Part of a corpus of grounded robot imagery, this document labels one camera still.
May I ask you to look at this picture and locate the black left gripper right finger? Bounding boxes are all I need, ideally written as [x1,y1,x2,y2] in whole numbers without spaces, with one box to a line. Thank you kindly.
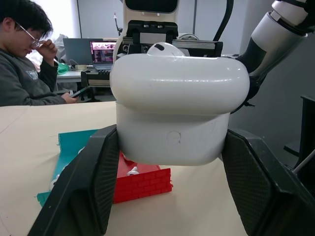
[221,128,315,236]

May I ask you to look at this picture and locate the person's left hand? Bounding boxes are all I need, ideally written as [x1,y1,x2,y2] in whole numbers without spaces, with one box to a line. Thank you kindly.
[61,91,77,104]

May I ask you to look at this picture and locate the person's right hand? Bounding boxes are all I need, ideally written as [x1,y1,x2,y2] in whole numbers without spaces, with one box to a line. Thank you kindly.
[37,39,59,66]

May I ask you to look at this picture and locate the white earbuds case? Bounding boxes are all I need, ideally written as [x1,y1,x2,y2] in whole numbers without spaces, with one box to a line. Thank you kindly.
[109,53,251,167]

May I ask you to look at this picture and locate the teal brick-pattern tray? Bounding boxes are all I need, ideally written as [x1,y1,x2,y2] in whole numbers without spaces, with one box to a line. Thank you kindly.
[36,128,99,207]

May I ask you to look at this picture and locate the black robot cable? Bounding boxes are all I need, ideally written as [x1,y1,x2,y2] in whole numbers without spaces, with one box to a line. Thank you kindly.
[212,0,234,42]

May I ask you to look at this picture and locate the person in grey hoodie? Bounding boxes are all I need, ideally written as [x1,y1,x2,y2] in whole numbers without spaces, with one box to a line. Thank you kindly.
[0,0,74,107]

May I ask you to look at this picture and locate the black smartphone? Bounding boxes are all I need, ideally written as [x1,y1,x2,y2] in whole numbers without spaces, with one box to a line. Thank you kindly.
[69,87,89,99]

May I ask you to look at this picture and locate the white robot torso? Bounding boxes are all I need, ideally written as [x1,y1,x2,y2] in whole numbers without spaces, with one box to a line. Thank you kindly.
[112,0,181,65]

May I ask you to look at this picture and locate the green plastic bag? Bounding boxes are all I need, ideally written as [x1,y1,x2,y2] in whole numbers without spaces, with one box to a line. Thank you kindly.
[57,61,70,75]

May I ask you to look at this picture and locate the red brick-pattern tray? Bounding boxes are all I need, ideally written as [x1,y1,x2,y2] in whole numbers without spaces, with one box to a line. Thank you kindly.
[112,149,173,205]

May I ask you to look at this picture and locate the eyeglasses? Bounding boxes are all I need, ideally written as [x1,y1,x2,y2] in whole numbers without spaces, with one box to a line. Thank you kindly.
[15,21,41,48]

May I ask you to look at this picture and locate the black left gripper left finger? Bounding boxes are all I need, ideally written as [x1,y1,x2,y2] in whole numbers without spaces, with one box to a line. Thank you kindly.
[27,124,121,236]

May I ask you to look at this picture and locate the open laptop with lit screen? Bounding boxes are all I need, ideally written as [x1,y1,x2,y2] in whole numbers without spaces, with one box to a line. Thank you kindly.
[89,40,117,71]

